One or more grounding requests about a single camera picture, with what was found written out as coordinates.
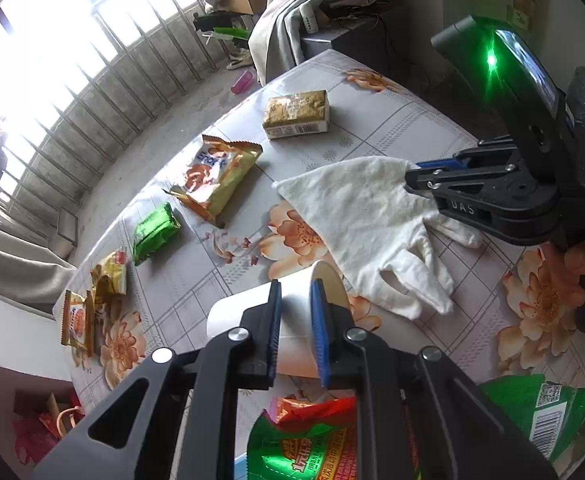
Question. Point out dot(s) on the small green snack pack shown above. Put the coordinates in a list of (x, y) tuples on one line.
[(155, 232)]

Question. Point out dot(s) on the white paper cup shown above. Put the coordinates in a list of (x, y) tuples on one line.
[(295, 330)]

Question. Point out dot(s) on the yellow crumpled snack packet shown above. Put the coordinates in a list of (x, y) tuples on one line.
[(110, 272)]

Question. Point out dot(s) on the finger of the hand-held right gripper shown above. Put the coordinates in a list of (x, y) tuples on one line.
[(492, 155), (462, 180)]

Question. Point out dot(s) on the yellow orange snack packet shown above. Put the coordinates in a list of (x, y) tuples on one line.
[(76, 320)]

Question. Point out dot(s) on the black green device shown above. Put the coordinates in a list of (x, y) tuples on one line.
[(217, 27)]

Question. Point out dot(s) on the pink plastic object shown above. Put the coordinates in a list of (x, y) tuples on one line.
[(242, 82)]

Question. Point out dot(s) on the white cotton glove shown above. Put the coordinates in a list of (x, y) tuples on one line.
[(362, 210)]

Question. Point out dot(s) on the pink plastic bag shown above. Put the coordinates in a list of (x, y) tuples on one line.
[(32, 440)]

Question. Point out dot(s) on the orange white biscuit bag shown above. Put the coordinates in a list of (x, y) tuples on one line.
[(217, 175)]

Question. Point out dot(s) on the grey white curtain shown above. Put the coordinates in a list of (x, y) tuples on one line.
[(292, 20)]

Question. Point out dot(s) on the red green foil snack bag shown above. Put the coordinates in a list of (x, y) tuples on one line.
[(302, 440)]

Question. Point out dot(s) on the metal window railing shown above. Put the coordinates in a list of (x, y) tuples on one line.
[(137, 65)]

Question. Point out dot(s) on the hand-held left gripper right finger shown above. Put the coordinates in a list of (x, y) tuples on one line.
[(319, 330)]

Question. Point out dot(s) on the white power strip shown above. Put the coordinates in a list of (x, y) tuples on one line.
[(311, 21)]

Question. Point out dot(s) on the grey cabinet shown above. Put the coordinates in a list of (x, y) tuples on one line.
[(357, 45)]

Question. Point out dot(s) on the beige curtain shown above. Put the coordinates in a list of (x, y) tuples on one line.
[(12, 270)]

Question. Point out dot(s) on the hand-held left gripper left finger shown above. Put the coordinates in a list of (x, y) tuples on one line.
[(274, 330)]

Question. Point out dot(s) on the floral tablecloth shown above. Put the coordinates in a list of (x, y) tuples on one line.
[(197, 280)]

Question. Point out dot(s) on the gold brick snack pack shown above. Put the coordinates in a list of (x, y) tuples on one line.
[(297, 110)]

